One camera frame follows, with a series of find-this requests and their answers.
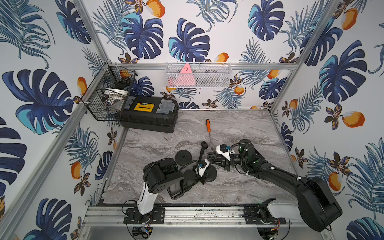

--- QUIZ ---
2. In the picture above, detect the pink triangle card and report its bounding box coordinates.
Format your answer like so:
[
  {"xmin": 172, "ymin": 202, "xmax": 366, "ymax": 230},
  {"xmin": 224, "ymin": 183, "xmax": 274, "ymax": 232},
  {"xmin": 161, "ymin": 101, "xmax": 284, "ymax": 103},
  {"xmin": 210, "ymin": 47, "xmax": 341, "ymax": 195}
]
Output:
[{"xmin": 174, "ymin": 63, "xmax": 196, "ymax": 87}]

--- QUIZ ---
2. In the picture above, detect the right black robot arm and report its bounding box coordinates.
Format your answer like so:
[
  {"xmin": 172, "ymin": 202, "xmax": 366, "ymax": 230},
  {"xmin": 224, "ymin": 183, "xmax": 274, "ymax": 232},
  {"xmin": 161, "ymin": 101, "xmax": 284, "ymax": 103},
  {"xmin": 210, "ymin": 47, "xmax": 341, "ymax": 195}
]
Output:
[{"xmin": 207, "ymin": 140, "xmax": 343, "ymax": 232}]

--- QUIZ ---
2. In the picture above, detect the black round base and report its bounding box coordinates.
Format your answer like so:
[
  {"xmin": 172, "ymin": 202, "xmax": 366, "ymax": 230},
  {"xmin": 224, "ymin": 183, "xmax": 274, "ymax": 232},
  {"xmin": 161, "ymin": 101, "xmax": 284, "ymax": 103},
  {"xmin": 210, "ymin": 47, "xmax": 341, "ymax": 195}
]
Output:
[
  {"xmin": 203, "ymin": 165, "xmax": 217, "ymax": 183},
  {"xmin": 175, "ymin": 150, "xmax": 192, "ymax": 167}
]

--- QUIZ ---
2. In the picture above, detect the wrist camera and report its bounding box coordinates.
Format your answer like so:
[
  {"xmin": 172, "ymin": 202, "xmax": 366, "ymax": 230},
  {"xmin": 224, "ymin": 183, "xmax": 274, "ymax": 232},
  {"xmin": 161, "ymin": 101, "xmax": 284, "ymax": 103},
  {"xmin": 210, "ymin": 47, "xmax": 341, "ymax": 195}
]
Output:
[
  {"xmin": 216, "ymin": 144, "xmax": 231, "ymax": 162},
  {"xmin": 198, "ymin": 159, "xmax": 210, "ymax": 177}
]

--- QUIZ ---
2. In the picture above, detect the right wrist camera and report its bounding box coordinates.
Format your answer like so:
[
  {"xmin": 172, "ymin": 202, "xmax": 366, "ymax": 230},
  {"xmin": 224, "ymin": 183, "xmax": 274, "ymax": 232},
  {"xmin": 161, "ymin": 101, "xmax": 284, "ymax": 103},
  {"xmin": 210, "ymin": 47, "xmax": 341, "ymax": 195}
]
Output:
[{"xmin": 216, "ymin": 144, "xmax": 231, "ymax": 162}]

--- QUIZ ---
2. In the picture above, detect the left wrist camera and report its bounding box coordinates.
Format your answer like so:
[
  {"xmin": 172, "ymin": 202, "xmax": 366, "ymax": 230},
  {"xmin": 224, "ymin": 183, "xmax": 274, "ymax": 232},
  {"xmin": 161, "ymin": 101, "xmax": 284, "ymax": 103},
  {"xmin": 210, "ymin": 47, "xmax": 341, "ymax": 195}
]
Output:
[{"xmin": 198, "ymin": 159, "xmax": 210, "ymax": 177}]

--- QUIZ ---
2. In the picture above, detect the aluminium front rail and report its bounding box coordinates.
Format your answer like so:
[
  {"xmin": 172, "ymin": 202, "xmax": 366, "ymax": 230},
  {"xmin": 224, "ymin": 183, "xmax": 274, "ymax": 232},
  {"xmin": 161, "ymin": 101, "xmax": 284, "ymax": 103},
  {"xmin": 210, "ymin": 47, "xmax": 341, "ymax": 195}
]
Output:
[{"xmin": 83, "ymin": 207, "xmax": 307, "ymax": 228}]

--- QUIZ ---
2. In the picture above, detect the black wire basket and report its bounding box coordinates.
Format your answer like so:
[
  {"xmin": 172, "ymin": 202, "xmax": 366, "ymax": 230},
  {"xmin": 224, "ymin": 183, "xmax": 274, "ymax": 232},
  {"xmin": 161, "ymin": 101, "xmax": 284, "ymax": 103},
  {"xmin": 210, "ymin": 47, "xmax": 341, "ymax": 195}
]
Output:
[{"xmin": 81, "ymin": 62, "xmax": 138, "ymax": 122}]

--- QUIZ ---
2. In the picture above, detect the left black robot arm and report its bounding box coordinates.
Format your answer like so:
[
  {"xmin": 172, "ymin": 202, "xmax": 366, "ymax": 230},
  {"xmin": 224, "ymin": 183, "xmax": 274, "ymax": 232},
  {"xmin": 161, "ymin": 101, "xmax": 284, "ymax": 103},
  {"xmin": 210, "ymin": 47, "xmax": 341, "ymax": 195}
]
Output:
[{"xmin": 136, "ymin": 158, "xmax": 217, "ymax": 216}]

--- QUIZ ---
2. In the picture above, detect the orange handled screwdriver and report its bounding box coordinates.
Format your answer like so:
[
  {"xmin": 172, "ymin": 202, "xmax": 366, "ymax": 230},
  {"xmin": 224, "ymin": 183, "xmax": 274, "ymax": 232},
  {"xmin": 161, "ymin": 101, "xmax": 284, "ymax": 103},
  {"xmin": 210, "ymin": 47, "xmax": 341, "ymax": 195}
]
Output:
[{"xmin": 206, "ymin": 119, "xmax": 213, "ymax": 150}]

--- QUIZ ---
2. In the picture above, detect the black stand pole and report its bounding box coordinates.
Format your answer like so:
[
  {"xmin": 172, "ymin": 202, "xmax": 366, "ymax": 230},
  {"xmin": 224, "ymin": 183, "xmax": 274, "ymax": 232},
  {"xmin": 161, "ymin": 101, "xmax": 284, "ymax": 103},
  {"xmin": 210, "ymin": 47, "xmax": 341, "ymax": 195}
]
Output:
[
  {"xmin": 206, "ymin": 152, "xmax": 217, "ymax": 165},
  {"xmin": 198, "ymin": 141, "xmax": 209, "ymax": 167}
]

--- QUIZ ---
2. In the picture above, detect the black plastic toolbox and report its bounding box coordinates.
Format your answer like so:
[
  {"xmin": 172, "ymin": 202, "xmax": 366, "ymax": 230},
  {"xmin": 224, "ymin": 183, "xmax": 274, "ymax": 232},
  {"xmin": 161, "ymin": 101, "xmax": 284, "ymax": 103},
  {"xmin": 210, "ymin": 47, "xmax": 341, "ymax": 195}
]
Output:
[{"xmin": 120, "ymin": 96, "xmax": 179, "ymax": 133}]

